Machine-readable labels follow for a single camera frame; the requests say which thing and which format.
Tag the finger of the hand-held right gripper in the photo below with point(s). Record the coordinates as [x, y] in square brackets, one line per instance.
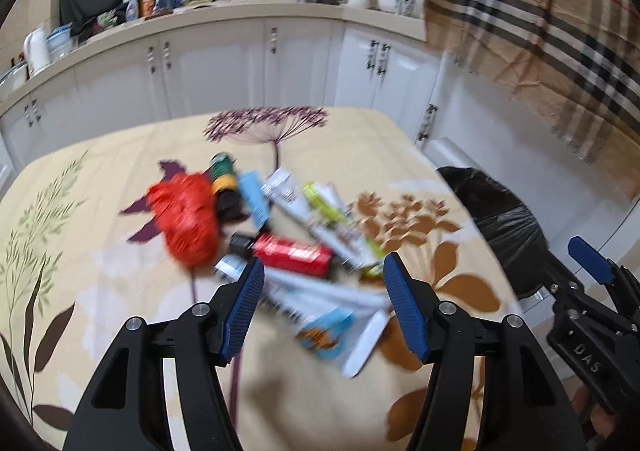
[560, 273]
[590, 258]

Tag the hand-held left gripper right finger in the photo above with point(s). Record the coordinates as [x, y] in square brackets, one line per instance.
[405, 306]

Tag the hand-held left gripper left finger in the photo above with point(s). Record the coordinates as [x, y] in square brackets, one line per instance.
[245, 306]

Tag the red bottle black cap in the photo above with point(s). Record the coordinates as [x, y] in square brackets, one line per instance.
[290, 253]

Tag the black-lined trash bin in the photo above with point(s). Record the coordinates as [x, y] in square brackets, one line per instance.
[495, 216]

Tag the light blue tube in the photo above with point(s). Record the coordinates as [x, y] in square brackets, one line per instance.
[252, 201]

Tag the large orange plastic bag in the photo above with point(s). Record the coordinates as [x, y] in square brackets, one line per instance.
[185, 216]

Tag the white silver packet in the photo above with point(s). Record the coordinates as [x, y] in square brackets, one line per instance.
[282, 191]

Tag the lime green white wrapper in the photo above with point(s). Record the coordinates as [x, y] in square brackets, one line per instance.
[320, 196]

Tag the green bottle black cap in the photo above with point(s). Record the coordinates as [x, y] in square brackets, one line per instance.
[222, 168]

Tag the person's right hand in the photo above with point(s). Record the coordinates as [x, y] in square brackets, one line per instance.
[582, 398]

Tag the floral beige tablecloth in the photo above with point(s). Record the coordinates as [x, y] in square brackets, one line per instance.
[100, 231]

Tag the white tall cabinet door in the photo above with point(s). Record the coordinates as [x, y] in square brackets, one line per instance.
[480, 131]

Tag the white base cabinets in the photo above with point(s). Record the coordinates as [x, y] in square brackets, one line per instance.
[215, 66]

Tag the tan plaid cloth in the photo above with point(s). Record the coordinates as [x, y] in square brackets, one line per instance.
[540, 21]

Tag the beige kitchen countertop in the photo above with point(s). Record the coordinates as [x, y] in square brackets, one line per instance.
[250, 8]

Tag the orange soap bottle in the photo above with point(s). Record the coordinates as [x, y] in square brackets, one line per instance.
[148, 1]

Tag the blue white filter jug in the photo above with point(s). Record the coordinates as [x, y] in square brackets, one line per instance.
[60, 41]

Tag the white dish soap bottle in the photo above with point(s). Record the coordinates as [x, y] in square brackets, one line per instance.
[131, 3]

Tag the white cooking pot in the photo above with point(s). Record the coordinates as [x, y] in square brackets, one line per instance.
[12, 81]

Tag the white electric kettle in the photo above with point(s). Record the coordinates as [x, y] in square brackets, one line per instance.
[37, 51]

